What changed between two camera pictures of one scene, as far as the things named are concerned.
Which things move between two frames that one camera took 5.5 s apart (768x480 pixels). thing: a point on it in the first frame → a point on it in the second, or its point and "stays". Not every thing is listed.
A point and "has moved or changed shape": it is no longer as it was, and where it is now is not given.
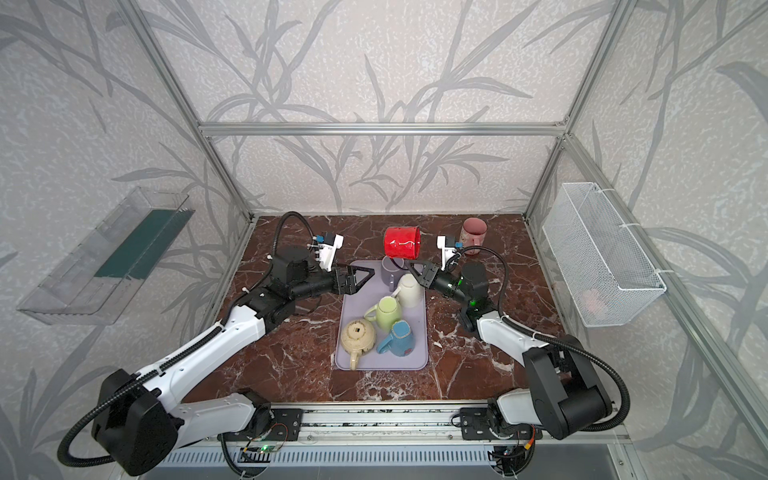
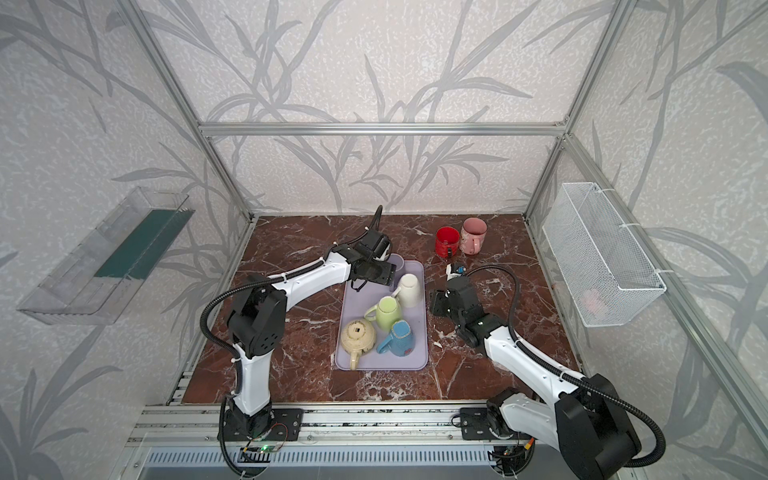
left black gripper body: x=345 y=280 → x=377 y=271
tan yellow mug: x=357 y=338 stays
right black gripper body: x=429 y=275 → x=453 y=288
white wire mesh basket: x=607 y=271 stays
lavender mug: x=392 y=270 stays
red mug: x=402 y=242 has moved or changed shape
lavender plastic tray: x=352 y=307 stays
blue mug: x=401 y=341 stays
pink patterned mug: x=472 y=234 stays
